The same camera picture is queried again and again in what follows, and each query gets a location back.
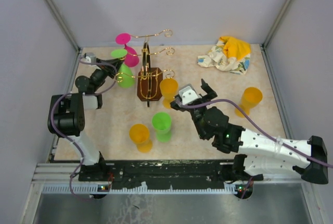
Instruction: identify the green wine glass front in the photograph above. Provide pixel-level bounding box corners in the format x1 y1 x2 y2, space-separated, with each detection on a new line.
151 112 172 143

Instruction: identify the green wine glass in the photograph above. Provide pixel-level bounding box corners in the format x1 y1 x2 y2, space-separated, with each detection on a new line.
151 112 172 143
110 49 135 88

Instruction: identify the pink wine glass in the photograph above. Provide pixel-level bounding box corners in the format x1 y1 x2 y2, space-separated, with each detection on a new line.
115 33 139 68

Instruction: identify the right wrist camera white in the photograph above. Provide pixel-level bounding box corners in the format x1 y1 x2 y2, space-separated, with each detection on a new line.
178 84 201 105

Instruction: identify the orange wine glass by rack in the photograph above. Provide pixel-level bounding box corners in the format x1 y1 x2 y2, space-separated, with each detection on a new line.
160 78 178 109

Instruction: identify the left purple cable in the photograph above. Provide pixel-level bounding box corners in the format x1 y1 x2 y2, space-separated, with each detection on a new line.
50 56 118 201

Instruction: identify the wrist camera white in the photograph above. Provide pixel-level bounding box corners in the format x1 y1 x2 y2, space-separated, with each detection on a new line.
178 84 201 105
80 53 96 65

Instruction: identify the yellow patterned cloth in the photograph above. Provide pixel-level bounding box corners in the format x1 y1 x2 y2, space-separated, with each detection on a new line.
197 36 251 74

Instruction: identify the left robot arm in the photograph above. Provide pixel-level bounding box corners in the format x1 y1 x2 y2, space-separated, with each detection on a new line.
47 53 123 181

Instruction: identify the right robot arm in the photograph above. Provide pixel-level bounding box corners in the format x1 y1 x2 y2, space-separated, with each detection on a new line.
170 81 332 184

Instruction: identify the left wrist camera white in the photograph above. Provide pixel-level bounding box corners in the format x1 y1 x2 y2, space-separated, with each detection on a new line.
80 53 96 65

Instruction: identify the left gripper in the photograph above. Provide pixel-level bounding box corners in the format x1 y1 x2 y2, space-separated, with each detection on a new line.
91 58 124 93

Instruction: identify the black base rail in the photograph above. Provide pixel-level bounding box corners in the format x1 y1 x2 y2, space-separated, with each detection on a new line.
69 159 263 198

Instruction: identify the orange wine glass front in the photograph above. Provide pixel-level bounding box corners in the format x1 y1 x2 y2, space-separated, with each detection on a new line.
129 124 152 153

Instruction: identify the orange wine glass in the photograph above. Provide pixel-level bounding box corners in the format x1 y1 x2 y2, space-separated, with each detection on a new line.
129 124 152 153
238 87 263 115
160 78 178 109

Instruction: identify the gold wine glass rack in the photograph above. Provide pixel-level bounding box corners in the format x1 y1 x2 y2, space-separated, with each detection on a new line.
130 29 173 107

